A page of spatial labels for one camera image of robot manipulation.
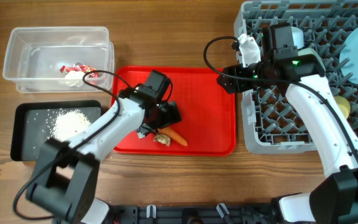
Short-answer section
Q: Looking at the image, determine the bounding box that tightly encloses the orange carrot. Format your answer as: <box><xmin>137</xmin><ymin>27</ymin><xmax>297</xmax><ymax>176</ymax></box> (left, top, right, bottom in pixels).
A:
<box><xmin>158</xmin><ymin>127</ymin><xmax>188</xmax><ymax>146</ymax></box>

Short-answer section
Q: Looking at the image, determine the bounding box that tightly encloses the brown food scrap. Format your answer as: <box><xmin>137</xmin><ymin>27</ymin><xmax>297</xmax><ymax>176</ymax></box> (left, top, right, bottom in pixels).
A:
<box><xmin>154</xmin><ymin>134</ymin><xmax>171</xmax><ymax>146</ymax></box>

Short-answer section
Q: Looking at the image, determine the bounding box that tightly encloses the yellow plastic cup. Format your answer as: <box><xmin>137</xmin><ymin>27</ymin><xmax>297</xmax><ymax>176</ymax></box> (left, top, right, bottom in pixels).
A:
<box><xmin>334</xmin><ymin>96</ymin><xmax>351</xmax><ymax>119</ymax></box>

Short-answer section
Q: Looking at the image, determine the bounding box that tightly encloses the red snack wrapper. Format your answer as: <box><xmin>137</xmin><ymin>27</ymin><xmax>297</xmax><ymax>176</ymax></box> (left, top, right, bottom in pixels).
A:
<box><xmin>60</xmin><ymin>63</ymin><xmax>99</xmax><ymax>78</ymax></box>

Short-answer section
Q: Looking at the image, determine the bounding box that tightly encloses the white tissue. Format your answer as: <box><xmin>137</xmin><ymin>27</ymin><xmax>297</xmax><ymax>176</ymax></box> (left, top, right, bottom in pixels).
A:
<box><xmin>59</xmin><ymin>71</ymin><xmax>85</xmax><ymax>88</ymax></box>

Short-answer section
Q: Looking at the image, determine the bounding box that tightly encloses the mint green bowl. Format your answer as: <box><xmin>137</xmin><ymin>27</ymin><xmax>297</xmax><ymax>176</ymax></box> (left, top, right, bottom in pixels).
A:
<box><xmin>298</xmin><ymin>47</ymin><xmax>326</xmax><ymax>72</ymax></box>

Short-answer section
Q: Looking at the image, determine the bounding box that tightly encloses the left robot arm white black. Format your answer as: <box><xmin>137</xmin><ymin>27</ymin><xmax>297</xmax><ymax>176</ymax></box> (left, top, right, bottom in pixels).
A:
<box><xmin>21</xmin><ymin>70</ymin><xmax>181</xmax><ymax>223</ymax></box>

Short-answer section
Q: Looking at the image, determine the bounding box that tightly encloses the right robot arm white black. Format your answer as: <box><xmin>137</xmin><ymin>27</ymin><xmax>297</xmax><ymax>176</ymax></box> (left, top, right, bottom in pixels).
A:
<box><xmin>217</xmin><ymin>24</ymin><xmax>358</xmax><ymax>223</ymax></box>

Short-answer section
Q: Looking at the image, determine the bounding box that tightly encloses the grey dishwasher rack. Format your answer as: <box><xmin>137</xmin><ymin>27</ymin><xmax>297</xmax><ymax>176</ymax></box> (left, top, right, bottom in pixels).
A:
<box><xmin>234</xmin><ymin>1</ymin><xmax>358</xmax><ymax>154</ymax></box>

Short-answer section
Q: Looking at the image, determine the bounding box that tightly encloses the red serving tray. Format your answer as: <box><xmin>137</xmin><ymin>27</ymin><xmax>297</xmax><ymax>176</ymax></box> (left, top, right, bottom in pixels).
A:
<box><xmin>114</xmin><ymin>67</ymin><xmax>236</xmax><ymax>156</ymax></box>

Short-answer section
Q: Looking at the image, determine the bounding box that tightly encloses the pile of white rice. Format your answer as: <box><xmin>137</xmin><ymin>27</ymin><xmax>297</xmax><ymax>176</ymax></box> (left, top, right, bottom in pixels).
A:
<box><xmin>50</xmin><ymin>109</ymin><xmax>91</xmax><ymax>141</ymax></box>

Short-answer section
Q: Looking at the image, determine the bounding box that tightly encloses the black tray bin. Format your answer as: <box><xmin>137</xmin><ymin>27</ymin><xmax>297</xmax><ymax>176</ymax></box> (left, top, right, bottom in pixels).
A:
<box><xmin>11</xmin><ymin>100</ymin><xmax>102</xmax><ymax>161</ymax></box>

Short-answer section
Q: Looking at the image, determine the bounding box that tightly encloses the clear plastic bin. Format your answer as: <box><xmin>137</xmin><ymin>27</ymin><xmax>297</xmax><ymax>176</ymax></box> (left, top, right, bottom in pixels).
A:
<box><xmin>2</xmin><ymin>26</ymin><xmax>114</xmax><ymax>93</ymax></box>

